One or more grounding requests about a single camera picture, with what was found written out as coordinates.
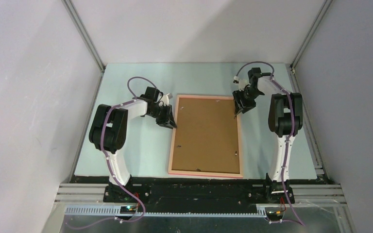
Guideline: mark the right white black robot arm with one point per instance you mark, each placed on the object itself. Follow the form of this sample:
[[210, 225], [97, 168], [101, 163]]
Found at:
[[285, 119]]

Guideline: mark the aluminium corner post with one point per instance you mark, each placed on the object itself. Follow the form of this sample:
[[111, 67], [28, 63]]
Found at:
[[84, 34], [311, 32]]

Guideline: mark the left aluminium corner post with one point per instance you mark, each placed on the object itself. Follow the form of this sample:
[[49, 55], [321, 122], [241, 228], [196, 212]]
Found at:
[[84, 34]]

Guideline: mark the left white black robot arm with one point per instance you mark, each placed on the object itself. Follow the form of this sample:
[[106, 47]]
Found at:
[[109, 127]]

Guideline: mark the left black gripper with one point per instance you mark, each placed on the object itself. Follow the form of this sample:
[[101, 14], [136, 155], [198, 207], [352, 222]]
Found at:
[[168, 121]]

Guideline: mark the brown backing board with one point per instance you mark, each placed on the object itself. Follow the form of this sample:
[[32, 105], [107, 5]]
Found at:
[[205, 135]]

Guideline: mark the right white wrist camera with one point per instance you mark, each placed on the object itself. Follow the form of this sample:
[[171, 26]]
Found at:
[[241, 83]]

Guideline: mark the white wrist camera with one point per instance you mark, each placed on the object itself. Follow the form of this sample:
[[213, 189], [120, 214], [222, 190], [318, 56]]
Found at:
[[241, 83], [165, 100]]

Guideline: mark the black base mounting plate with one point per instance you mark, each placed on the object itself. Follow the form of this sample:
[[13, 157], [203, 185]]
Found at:
[[144, 191]]

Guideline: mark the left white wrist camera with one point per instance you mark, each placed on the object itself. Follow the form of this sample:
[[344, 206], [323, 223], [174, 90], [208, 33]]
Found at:
[[165, 100]]

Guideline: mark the right aluminium corner post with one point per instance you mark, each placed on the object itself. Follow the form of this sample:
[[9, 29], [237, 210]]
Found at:
[[311, 32]]

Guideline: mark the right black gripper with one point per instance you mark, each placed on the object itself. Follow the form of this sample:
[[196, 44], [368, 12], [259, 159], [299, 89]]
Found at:
[[237, 95]]

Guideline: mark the aluminium front rail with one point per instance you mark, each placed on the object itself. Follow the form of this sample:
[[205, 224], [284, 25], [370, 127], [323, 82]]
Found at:
[[87, 199]]

